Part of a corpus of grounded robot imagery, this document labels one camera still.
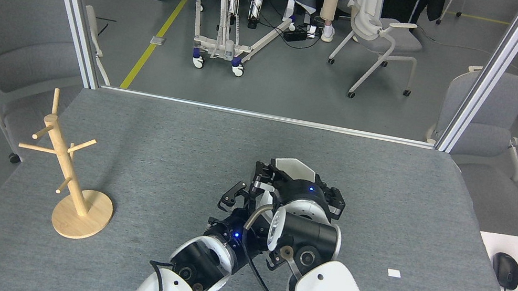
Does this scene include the wooden cup rack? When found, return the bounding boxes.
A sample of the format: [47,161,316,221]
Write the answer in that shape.
[4,84,132,246]

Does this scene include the black power strip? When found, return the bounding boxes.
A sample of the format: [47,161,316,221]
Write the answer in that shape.
[282,26,310,45]

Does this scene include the silver table edge rail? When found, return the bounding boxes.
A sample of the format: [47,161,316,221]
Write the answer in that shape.
[98,84,438,151]

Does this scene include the silver frame post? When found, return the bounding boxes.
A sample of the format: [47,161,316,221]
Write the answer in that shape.
[434,0,518,166]
[17,0,125,93]

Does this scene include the black computer mouse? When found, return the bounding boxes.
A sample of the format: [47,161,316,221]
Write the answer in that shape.
[488,251,518,291]

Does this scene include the white hexagonal cup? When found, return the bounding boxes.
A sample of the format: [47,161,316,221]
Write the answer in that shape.
[268,154,319,185]

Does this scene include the grey padded chair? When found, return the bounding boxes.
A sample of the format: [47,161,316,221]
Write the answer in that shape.
[0,0,125,178]
[411,60,518,237]

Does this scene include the white mesh chair grey seat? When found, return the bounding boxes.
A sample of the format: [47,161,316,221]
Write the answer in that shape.
[322,0,432,110]

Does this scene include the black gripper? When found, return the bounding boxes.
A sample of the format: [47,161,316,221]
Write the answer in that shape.
[201,176,280,271]
[249,159,351,221]

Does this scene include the white power strip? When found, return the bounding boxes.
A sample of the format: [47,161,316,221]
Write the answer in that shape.
[305,24,324,40]

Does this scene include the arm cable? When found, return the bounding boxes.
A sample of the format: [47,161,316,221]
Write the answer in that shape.
[232,200,333,291]

